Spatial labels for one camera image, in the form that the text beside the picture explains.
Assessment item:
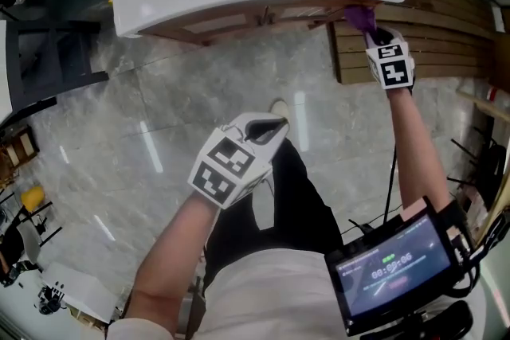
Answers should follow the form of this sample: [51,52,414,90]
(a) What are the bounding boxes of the person's right forearm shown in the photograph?
[386,87,460,221]

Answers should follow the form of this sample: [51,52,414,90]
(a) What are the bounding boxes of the black desk with shelves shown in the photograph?
[0,0,109,125]

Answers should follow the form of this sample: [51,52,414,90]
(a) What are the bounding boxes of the wooden stick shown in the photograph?
[456,88,510,123]

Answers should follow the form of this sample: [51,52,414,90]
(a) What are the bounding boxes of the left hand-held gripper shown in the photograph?
[186,111,289,210]

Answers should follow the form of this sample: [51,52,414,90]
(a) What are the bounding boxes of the black metal rack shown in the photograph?
[448,126,508,213]

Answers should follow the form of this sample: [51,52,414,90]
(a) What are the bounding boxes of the black monitor screen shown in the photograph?
[324,197,465,336]

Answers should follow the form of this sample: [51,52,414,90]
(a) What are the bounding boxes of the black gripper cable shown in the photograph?
[348,143,400,236]

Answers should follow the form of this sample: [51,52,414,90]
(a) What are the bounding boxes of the yellow bucket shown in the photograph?
[20,186,45,213]

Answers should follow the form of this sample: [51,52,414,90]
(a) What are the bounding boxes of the purple cloth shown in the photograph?
[343,3,379,35]

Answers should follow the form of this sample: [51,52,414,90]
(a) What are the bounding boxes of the person's right white shoe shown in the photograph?
[270,99,292,121]

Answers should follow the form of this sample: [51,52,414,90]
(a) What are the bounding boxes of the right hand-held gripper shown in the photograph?
[363,26,416,91]

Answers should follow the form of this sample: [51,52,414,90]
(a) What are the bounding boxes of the person's black trousers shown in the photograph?
[202,137,344,296]

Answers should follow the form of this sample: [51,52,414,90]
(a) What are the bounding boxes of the small wooden rack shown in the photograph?
[0,125,41,189]

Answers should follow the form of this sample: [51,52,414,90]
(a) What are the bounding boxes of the pink sticky note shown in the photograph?
[399,197,430,223]

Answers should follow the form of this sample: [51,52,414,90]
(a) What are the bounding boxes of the grey chair black legs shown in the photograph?
[0,190,64,264]

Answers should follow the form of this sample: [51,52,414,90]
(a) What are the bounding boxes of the wooden slatted platform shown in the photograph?
[328,0,500,85]

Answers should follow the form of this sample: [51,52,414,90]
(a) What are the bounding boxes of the person's white shirt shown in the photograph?
[105,248,492,340]

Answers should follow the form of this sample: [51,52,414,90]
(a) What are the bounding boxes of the person's left forearm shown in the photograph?
[127,190,225,326]

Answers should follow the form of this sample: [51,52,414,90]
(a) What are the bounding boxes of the light wooden plank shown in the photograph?
[476,170,510,252]

